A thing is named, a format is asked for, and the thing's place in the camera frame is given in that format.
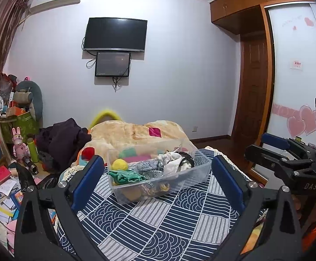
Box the silver mesh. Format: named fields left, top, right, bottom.
left=133, top=159, right=163, bottom=180

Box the green bottle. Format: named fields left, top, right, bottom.
left=27, top=137, right=39, bottom=163

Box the wooden door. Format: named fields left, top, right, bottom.
left=232, top=5, right=273, bottom=147

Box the large black wall television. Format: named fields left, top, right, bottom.
left=84, top=17, right=147, bottom=52

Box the blue patterned tablecloth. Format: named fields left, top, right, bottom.
left=53, top=146, right=268, bottom=261

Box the white drawstring pouch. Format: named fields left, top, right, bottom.
left=157, top=152, right=182, bottom=175

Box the dark purple clothing pile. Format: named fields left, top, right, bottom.
left=36, top=118, right=91, bottom=173

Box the clear plastic storage bin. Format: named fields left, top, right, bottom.
left=107, top=139, right=211, bottom=204

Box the grey plush toy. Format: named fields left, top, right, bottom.
left=13, top=81, right=43, bottom=122

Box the pink rabbit toy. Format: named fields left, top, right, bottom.
left=12, top=127, right=30, bottom=163

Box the yellow chair back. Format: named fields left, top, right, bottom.
left=88, top=109, right=122, bottom=130

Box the wall power outlet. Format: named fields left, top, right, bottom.
left=192, top=126, right=198, bottom=133

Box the white sliding wardrobe door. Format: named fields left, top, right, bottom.
left=267, top=2, right=316, bottom=144

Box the yellow sponge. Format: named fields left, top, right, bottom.
left=122, top=187, right=142, bottom=202

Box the green storage box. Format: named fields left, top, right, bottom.
left=0, top=112, right=39, bottom=144

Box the green knitted cloth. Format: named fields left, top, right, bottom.
left=108, top=170, right=146, bottom=185

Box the black and cream fabric bag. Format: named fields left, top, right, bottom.
left=178, top=151, right=195, bottom=171

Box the yellow felt ball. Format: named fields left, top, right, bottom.
left=111, top=159, right=128, bottom=171

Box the small black wall monitor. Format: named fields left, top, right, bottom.
left=95, top=51, right=131, bottom=77

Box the floral yellow scrunchie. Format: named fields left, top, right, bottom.
left=146, top=182, right=170, bottom=196

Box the wooden overhead cabinet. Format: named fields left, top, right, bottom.
left=210, top=0, right=313, bottom=35

